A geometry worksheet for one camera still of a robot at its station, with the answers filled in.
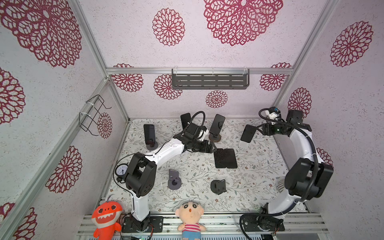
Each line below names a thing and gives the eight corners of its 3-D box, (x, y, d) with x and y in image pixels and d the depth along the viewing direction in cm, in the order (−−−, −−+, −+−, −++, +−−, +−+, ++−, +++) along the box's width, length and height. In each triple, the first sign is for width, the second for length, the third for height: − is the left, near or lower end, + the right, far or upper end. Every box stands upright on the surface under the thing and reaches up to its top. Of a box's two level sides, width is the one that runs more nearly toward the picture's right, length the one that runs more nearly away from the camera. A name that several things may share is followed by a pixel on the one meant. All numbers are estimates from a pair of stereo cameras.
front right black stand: (211, 194, 85) (212, 189, 79) (210, 184, 89) (211, 179, 82) (224, 195, 85) (227, 189, 79) (223, 184, 89) (226, 179, 82)
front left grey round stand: (169, 189, 87) (167, 182, 78) (170, 177, 92) (168, 169, 83) (180, 189, 87) (179, 182, 78) (181, 177, 92) (180, 169, 83)
